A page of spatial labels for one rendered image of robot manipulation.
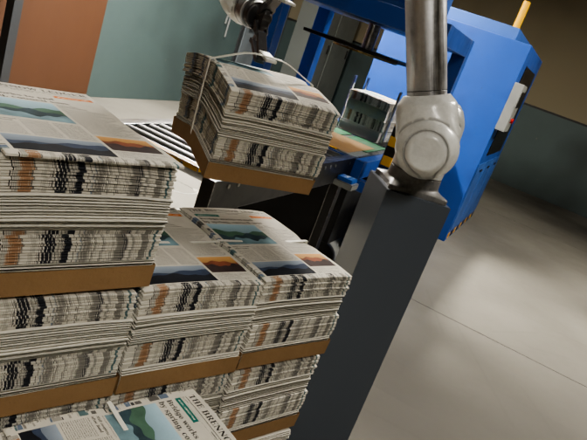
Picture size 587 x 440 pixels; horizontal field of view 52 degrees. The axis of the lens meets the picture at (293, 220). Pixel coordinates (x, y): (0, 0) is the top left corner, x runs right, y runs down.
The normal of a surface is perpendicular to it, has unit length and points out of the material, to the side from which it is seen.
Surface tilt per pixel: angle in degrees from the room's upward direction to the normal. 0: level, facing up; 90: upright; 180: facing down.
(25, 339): 90
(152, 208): 90
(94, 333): 90
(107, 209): 90
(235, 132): 100
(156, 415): 1
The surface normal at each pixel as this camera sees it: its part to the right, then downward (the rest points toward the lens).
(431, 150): -0.24, 0.33
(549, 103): -0.42, 0.14
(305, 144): 0.33, 0.56
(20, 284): 0.62, 0.49
